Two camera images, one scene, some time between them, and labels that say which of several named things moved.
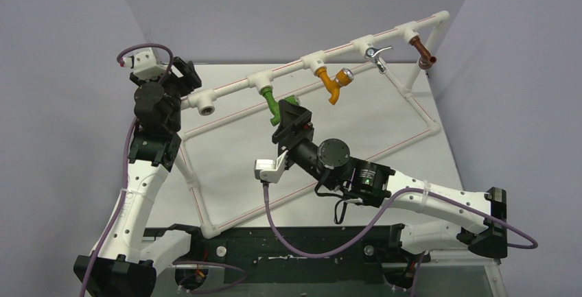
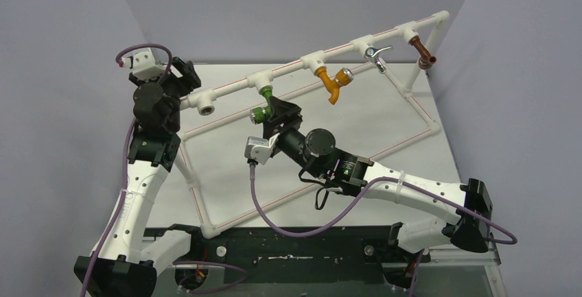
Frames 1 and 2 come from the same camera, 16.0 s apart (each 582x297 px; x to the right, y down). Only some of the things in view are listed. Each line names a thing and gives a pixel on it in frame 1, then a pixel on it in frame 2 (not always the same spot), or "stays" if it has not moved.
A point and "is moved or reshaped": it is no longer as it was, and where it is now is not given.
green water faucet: (274, 105) is moved or reshaped
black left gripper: (189, 80) stays
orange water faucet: (344, 77) stays
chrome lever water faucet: (370, 53) stays
